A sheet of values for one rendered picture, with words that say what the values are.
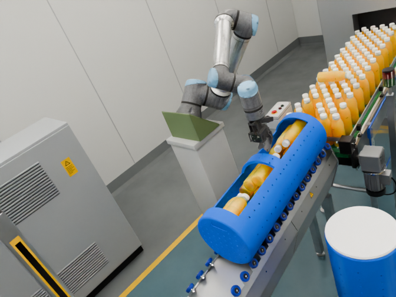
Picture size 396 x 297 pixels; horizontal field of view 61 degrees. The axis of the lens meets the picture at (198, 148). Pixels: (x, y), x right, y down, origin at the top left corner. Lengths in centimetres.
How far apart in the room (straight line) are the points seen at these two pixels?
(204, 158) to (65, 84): 216
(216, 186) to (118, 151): 213
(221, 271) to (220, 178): 104
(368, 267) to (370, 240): 10
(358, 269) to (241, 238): 46
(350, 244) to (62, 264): 224
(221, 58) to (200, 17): 348
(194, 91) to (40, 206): 142
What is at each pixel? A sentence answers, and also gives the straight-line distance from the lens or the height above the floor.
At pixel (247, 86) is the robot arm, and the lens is 155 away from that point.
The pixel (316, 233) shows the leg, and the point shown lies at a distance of 261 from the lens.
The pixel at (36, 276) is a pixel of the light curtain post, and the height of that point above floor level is 143.
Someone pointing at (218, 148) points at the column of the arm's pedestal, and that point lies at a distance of 250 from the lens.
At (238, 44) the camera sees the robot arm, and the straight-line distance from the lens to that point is 217.
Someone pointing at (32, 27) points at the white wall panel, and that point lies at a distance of 402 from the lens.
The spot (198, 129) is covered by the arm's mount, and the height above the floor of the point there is 119.
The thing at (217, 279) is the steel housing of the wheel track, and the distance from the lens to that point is 166.
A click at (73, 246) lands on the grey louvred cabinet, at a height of 57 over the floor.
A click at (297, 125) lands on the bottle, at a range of 197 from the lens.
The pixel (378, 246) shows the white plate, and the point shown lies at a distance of 149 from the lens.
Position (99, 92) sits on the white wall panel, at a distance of 424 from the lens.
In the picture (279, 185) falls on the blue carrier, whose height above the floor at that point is 116.
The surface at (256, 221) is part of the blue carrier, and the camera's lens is 149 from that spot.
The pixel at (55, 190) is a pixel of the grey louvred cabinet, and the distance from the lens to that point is 281.
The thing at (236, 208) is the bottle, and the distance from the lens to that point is 153.
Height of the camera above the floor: 218
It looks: 28 degrees down
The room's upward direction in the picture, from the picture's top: 23 degrees counter-clockwise
